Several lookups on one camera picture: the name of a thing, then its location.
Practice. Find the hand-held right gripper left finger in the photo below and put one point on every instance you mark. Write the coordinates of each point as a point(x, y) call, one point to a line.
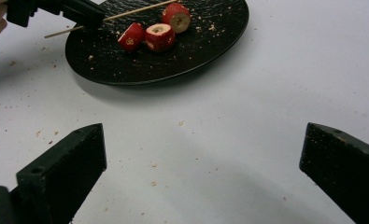
point(62, 174)

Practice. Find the black round plate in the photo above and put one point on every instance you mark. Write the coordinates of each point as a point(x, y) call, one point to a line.
point(141, 65)

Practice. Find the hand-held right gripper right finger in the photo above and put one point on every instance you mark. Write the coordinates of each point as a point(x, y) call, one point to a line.
point(344, 174)

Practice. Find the halved red hawthorn fruit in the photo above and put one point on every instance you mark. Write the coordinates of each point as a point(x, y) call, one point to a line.
point(132, 39)

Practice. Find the red hawthorn fruit cored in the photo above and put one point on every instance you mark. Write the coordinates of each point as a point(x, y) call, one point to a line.
point(158, 39)

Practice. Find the thin wooden skewer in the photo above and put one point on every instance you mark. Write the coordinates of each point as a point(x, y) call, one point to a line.
point(135, 12)

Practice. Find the red hawthorn fruit pale cut end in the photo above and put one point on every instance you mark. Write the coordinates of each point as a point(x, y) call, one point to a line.
point(176, 15)

